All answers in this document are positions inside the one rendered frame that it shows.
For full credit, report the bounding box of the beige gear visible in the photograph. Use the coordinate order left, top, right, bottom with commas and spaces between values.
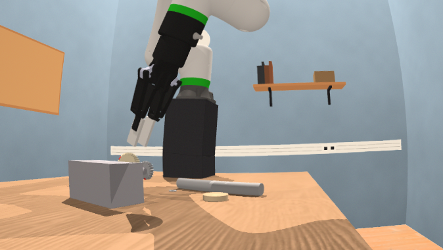
118, 153, 139, 163

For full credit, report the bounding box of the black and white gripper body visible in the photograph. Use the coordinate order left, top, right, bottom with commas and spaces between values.
149, 36, 191, 87

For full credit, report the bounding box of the grey metal rod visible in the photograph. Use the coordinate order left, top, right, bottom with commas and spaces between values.
176, 178, 264, 196

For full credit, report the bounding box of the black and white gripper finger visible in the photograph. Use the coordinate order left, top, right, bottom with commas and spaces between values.
138, 74, 182, 147
127, 64, 167, 147

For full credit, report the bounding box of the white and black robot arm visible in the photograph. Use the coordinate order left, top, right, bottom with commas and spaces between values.
145, 0, 270, 104

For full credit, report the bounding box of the cream flat round disc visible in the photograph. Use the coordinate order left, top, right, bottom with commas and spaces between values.
202, 192, 228, 202

